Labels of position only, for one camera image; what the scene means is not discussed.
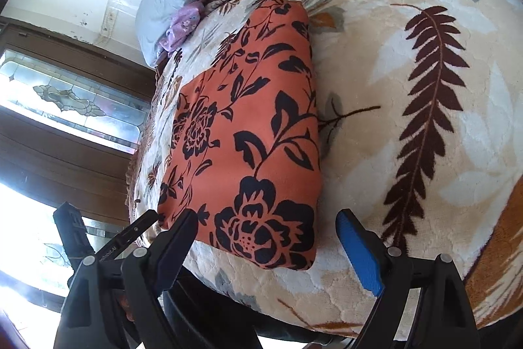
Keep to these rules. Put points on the purple cloth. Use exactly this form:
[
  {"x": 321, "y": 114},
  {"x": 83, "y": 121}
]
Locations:
[{"x": 179, "y": 26}]

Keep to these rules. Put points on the orange floral garment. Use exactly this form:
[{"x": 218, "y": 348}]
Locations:
[{"x": 253, "y": 107}]

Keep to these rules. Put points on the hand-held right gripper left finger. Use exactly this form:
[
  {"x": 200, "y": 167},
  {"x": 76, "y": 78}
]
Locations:
[{"x": 171, "y": 251}]

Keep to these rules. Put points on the stained glass window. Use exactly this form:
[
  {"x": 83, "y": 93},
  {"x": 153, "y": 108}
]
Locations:
[{"x": 61, "y": 95}]

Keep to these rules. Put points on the cream leaf-print blanket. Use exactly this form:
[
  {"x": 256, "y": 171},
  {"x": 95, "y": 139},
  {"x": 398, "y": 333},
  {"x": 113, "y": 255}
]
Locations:
[{"x": 408, "y": 58}]

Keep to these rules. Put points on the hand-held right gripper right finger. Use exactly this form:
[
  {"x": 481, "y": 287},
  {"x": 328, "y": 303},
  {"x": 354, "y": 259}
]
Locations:
[{"x": 361, "y": 255}]

